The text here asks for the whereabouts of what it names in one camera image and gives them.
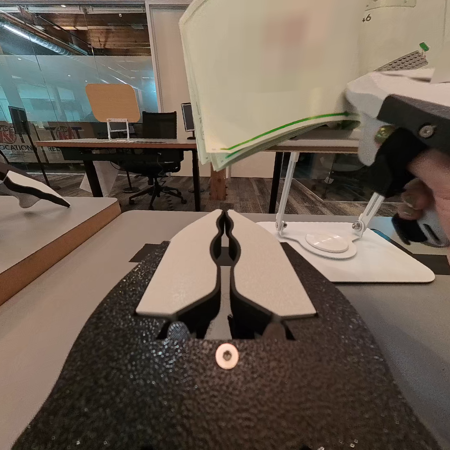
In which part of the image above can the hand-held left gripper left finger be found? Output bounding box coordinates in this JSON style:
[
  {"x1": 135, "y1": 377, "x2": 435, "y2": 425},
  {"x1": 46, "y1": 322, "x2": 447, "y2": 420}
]
[{"x1": 135, "y1": 210, "x2": 227, "y2": 338}]

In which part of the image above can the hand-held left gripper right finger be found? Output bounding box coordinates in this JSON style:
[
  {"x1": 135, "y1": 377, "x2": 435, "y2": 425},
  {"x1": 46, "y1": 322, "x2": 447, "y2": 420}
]
[{"x1": 225, "y1": 210, "x2": 317, "y2": 340}]

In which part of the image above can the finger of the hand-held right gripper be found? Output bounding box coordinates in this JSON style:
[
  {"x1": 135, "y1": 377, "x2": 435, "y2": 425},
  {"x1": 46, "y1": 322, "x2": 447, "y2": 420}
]
[{"x1": 345, "y1": 68, "x2": 436, "y2": 167}]

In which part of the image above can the brick instruction booklet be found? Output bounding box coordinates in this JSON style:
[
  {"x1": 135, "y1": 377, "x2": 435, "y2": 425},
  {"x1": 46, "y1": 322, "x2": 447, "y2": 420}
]
[{"x1": 179, "y1": 0, "x2": 450, "y2": 173}]

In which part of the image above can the black desk leg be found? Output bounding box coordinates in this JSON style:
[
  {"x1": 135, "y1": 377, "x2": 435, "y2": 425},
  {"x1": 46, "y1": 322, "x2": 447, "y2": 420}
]
[{"x1": 269, "y1": 153, "x2": 283, "y2": 214}]

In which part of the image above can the wooden top background desk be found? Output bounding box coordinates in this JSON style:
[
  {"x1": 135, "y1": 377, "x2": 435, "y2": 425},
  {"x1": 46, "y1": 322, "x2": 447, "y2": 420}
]
[{"x1": 35, "y1": 138, "x2": 202, "y2": 212}]

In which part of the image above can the person's right hand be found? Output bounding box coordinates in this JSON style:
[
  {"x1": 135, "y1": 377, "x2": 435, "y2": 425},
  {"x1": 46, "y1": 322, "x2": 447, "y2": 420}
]
[{"x1": 397, "y1": 148, "x2": 450, "y2": 233}]

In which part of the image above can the white base book stand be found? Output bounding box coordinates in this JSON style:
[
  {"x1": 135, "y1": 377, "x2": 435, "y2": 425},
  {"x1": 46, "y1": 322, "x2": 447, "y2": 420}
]
[{"x1": 256, "y1": 128, "x2": 436, "y2": 284}]

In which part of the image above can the black wheeled office chair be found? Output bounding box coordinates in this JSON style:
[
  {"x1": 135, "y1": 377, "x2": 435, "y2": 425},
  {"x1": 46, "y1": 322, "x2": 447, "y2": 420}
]
[{"x1": 119, "y1": 111, "x2": 188, "y2": 210}]

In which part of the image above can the small dark monitor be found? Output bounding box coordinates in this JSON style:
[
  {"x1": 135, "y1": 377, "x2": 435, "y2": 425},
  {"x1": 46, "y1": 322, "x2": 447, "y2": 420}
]
[{"x1": 181, "y1": 102, "x2": 197, "y2": 140}]

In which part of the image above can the spare grey finger part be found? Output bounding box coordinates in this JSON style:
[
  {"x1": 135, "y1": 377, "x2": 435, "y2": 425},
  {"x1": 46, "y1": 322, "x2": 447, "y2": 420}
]
[{"x1": 0, "y1": 161, "x2": 71, "y2": 209}]

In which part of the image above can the red white printed sign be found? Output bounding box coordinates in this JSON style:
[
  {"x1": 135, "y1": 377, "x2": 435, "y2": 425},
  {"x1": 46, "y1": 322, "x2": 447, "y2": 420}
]
[
  {"x1": 46, "y1": 122, "x2": 85, "y2": 162},
  {"x1": 0, "y1": 121, "x2": 37, "y2": 163}
]

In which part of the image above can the empty wooden book stand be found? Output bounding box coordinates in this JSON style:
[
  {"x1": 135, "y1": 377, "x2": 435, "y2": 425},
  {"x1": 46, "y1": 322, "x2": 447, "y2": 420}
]
[{"x1": 85, "y1": 83, "x2": 142, "y2": 142}]

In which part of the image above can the dark screen on floor stand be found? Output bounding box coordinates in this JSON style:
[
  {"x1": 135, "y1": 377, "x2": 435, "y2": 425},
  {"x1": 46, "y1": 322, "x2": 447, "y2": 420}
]
[{"x1": 8, "y1": 105, "x2": 51, "y2": 187}]

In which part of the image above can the wooden post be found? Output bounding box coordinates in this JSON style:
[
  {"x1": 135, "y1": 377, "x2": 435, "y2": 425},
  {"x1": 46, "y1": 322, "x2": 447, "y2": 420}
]
[{"x1": 210, "y1": 165, "x2": 231, "y2": 203}]

